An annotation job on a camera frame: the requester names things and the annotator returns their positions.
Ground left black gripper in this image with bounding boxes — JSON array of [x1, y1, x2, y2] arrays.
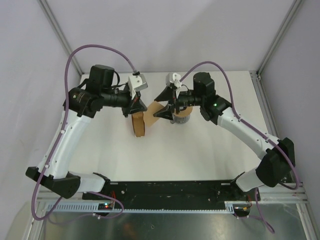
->
[[101, 86, 148, 118]]

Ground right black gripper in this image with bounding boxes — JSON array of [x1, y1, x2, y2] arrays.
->
[[153, 86, 204, 121]]

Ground wooden dripper ring holder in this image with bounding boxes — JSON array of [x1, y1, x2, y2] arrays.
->
[[174, 106, 193, 118]]

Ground single brown coffee filter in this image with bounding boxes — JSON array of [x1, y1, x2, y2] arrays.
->
[[143, 101, 165, 128]]

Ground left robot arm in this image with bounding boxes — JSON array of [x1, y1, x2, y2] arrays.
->
[[25, 64, 148, 200]]

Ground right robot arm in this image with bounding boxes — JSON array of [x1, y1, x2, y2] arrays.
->
[[153, 72, 295, 201]]

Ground glass coffee carafe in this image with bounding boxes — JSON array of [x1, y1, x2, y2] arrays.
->
[[170, 115, 191, 125]]

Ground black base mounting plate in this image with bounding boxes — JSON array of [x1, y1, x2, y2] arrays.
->
[[81, 178, 262, 204]]

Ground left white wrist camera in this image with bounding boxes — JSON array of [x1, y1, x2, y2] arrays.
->
[[128, 74, 148, 99]]

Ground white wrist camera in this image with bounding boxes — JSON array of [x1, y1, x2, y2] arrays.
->
[[165, 72, 182, 89], [128, 74, 148, 99]]

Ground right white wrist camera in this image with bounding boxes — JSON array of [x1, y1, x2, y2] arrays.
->
[[165, 72, 182, 89]]

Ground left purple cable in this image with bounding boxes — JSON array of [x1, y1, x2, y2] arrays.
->
[[31, 44, 140, 222]]

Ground grey slotted cable duct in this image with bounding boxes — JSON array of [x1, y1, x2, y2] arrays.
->
[[54, 202, 249, 214]]

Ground left aluminium corner post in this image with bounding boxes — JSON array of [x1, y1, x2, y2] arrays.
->
[[36, 0, 83, 75]]

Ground aluminium corner post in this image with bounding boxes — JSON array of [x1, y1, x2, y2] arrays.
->
[[256, 0, 305, 76], [36, 0, 83, 75]]

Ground right aluminium corner post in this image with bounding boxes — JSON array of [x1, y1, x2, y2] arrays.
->
[[256, 0, 305, 76]]

